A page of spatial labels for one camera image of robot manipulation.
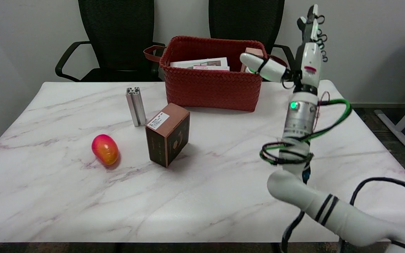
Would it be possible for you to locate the red woven basket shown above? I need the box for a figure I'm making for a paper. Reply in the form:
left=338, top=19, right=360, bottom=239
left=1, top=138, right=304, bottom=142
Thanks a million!
left=144, top=35, right=288, bottom=112

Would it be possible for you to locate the black hanging cable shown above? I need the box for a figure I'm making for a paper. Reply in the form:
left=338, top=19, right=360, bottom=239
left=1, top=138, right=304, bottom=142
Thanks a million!
left=281, top=210, right=306, bottom=253

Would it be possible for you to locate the silver aluminium extrusion profile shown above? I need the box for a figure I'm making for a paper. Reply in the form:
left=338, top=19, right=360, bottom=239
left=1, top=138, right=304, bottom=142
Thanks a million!
left=125, top=87, right=147, bottom=127

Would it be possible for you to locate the white box with pink label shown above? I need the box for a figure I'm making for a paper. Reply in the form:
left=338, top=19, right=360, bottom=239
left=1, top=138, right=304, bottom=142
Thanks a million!
left=193, top=65, right=230, bottom=71

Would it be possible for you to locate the black mesh office chair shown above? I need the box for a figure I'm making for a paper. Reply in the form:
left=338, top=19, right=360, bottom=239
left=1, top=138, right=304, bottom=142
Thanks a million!
left=55, top=0, right=166, bottom=83
left=208, top=0, right=299, bottom=82

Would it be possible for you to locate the brown cardboard box white label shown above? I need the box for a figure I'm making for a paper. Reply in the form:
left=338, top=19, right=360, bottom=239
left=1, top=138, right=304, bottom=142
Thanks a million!
left=145, top=103, right=191, bottom=168

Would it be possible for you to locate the white desk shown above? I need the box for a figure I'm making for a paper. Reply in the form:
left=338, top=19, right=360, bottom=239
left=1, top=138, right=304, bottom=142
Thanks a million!
left=374, top=34, right=405, bottom=158

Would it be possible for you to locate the white printed booklet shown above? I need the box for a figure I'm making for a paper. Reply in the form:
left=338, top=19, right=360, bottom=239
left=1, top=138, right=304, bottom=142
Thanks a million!
left=171, top=57, right=228, bottom=69

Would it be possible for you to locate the green black cable bundle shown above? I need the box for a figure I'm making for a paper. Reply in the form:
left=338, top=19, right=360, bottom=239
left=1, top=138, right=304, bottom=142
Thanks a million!
left=259, top=91, right=353, bottom=166

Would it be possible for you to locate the thick black looping cable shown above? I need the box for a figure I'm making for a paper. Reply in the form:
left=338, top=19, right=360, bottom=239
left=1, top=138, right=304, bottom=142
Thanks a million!
left=349, top=177, right=405, bottom=208

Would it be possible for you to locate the red yellow mango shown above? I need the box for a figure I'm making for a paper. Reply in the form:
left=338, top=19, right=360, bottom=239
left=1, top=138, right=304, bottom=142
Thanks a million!
left=91, top=134, right=119, bottom=166

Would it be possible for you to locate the light wooden block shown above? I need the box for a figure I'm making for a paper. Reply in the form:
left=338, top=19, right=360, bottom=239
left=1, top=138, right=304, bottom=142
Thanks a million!
left=240, top=47, right=264, bottom=73

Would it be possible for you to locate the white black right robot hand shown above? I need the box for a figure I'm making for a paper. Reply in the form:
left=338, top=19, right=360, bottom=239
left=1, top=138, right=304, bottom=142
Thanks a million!
left=240, top=4, right=328, bottom=95

